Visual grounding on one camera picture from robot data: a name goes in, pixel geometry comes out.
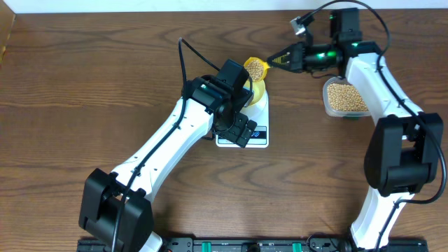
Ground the yellow measuring scoop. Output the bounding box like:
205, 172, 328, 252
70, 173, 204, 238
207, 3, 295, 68
244, 57, 270, 82

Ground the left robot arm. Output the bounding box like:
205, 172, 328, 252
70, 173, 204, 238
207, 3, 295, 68
79, 59, 256, 251

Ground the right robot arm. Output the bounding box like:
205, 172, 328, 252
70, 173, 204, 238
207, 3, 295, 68
267, 7, 447, 251

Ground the yellow bowl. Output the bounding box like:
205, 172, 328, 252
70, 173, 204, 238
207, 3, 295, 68
244, 80, 265, 107

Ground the white digital kitchen scale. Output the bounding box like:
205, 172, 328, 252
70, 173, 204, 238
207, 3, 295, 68
216, 91, 270, 148

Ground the soybeans pile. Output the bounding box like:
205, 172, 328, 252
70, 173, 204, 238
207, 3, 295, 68
327, 83, 368, 112

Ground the clear plastic container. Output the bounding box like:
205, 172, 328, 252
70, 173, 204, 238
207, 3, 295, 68
323, 77, 370, 118

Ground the right black cable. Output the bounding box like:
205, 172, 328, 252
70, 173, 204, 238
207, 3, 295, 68
300, 0, 448, 252

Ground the black cable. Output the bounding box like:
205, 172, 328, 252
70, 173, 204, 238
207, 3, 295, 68
111, 37, 221, 252
300, 0, 448, 252

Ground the left black cable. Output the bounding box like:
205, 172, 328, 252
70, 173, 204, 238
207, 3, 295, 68
111, 37, 221, 252

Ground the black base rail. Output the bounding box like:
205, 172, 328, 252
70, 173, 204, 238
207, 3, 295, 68
76, 236, 429, 252

